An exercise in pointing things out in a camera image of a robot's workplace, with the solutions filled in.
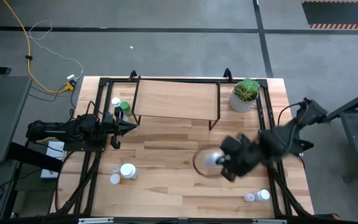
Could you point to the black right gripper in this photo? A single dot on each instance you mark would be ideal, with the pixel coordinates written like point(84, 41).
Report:
point(244, 154)

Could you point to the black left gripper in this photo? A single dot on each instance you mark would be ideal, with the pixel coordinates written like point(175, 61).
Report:
point(112, 127)

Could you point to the green cap caffeine bottle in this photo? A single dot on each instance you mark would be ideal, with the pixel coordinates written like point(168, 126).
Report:
point(125, 106)

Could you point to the white medicine bottle blue label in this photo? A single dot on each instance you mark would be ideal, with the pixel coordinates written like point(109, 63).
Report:
point(116, 101)
point(263, 194)

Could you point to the large white bottle purple label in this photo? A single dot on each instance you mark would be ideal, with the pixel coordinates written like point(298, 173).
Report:
point(127, 170)

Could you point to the orange pill bottle white cap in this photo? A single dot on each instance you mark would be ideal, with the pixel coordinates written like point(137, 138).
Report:
point(115, 179)

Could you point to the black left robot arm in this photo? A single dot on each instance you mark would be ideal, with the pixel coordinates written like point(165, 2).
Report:
point(73, 129)

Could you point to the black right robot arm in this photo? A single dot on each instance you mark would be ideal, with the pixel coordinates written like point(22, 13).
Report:
point(284, 138)

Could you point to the wooden shelf black metal legs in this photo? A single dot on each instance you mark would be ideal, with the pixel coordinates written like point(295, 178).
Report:
point(176, 99)

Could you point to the white plug charger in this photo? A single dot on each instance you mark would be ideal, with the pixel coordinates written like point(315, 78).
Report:
point(71, 77)

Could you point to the potted green succulent plant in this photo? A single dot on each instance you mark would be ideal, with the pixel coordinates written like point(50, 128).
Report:
point(245, 88)

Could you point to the white power box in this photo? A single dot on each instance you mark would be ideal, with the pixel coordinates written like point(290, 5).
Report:
point(54, 152)

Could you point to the black slanted bar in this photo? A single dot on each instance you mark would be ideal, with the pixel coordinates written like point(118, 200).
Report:
point(33, 157)

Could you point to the grey side table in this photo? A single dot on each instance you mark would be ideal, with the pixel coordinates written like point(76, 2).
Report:
point(2, 118)

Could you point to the black metal desk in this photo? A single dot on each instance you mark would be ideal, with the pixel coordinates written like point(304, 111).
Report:
point(353, 103)

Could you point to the black mat hazard stripes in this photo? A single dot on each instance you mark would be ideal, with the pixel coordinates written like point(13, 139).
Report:
point(337, 12)

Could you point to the black metal table frame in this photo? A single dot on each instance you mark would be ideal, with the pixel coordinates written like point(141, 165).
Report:
point(99, 91)

